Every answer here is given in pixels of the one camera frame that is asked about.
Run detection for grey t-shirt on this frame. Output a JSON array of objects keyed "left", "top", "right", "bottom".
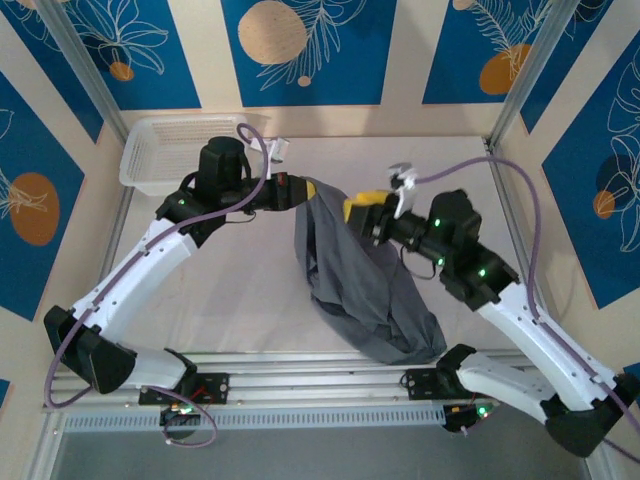
[{"left": 293, "top": 178, "right": 448, "bottom": 366}]

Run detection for white perforated plastic basket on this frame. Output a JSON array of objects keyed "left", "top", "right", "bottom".
[{"left": 118, "top": 113, "right": 250, "bottom": 197}]

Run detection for right controller board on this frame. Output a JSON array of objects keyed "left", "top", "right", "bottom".
[{"left": 442, "top": 402, "right": 496, "bottom": 434}]

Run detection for controller board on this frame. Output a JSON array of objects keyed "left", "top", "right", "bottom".
[
  {"left": 159, "top": 404, "right": 202, "bottom": 431},
  {"left": 442, "top": 402, "right": 496, "bottom": 434}
]

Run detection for left controller board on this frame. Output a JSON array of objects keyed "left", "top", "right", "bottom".
[{"left": 159, "top": 404, "right": 202, "bottom": 431}]

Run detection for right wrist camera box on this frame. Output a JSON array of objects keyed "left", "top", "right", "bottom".
[{"left": 388, "top": 162, "right": 419, "bottom": 219}]

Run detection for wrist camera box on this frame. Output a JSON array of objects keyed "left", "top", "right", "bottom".
[
  {"left": 388, "top": 162, "right": 419, "bottom": 219},
  {"left": 262, "top": 137, "right": 292, "bottom": 164}
]

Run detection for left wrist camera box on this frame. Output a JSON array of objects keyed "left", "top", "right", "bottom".
[{"left": 262, "top": 137, "right": 292, "bottom": 164}]

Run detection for aluminium side rail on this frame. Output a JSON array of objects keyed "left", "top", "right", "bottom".
[
  {"left": 74, "top": 184, "right": 136, "bottom": 371},
  {"left": 483, "top": 138, "right": 562, "bottom": 360}
]

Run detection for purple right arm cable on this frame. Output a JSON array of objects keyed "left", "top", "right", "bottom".
[{"left": 414, "top": 155, "right": 640, "bottom": 464}]

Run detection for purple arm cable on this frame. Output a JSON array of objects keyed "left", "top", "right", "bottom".
[
  {"left": 414, "top": 155, "right": 640, "bottom": 464},
  {"left": 44, "top": 122, "right": 274, "bottom": 449}
]

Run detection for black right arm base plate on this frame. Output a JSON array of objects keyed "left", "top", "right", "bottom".
[{"left": 405, "top": 367, "right": 499, "bottom": 401}]

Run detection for aluminium frame post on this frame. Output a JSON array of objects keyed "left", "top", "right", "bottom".
[
  {"left": 489, "top": 0, "right": 587, "bottom": 150},
  {"left": 37, "top": 0, "right": 132, "bottom": 147}
]

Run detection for aluminium base rail beams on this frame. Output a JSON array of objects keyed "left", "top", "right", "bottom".
[{"left": 42, "top": 349, "right": 596, "bottom": 414}]

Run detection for grey slotted cable duct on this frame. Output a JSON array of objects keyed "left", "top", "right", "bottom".
[{"left": 62, "top": 405, "right": 446, "bottom": 434}]

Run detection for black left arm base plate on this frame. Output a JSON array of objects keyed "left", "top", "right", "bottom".
[{"left": 138, "top": 372, "right": 231, "bottom": 406}]

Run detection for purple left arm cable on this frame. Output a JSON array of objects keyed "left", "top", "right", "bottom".
[{"left": 44, "top": 122, "right": 274, "bottom": 449}]

